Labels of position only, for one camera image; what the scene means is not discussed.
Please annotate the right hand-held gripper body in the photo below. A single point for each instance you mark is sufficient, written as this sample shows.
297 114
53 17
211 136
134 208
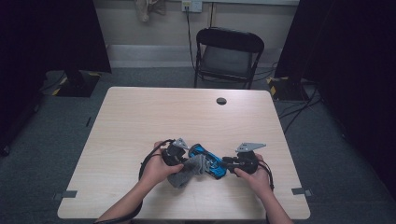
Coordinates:
249 161

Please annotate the grey tape piece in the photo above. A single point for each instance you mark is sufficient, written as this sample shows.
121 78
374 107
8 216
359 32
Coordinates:
300 191
67 194

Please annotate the white wall socket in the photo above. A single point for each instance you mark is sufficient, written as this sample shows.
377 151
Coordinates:
192 5

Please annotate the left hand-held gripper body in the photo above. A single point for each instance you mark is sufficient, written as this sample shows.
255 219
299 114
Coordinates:
174 155

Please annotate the round black table grommet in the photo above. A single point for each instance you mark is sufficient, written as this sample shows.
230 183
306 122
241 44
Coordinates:
221 101

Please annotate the person's right hand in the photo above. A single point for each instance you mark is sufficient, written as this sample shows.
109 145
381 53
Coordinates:
258 182

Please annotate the black stand base yellow tape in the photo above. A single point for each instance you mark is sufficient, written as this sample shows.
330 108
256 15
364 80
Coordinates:
77 87
286 90

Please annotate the black curtain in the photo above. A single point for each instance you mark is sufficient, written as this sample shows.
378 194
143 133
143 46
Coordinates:
351 62
46 46

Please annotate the blue toy car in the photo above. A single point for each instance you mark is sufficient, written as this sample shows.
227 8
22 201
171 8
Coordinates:
213 161

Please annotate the beige hanging cloth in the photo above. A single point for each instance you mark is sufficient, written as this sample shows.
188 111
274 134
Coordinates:
146 7

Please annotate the grey cloth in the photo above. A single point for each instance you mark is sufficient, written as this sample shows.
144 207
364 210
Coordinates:
190 171

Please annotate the black folding chair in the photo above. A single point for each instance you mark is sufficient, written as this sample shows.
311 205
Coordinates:
225 60

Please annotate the person's left hand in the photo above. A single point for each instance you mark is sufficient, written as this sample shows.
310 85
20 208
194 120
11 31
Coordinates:
158 172

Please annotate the black floor tape strip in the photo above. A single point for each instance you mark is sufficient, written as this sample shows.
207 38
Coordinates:
88 121

